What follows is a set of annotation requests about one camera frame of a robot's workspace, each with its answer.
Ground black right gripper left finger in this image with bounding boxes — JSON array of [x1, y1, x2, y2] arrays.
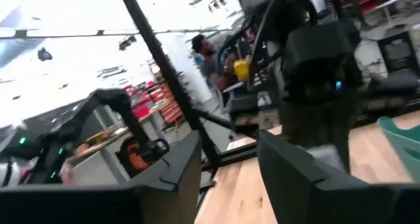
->
[[131, 130, 203, 224]]

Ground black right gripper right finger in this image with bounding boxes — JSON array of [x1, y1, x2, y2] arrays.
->
[[257, 130, 368, 224]]

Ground orange black tool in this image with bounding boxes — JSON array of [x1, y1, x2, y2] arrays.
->
[[116, 137, 171, 179]]

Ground red storage bins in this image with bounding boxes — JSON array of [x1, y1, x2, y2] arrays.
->
[[124, 81, 184, 125]]

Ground teal plastic bin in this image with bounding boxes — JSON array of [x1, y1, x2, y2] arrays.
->
[[376, 116, 420, 183]]

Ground yellow plastic object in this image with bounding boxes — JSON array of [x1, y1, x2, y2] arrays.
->
[[233, 55, 252, 82]]

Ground person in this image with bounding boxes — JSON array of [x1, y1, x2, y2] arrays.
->
[[192, 33, 239, 91]]

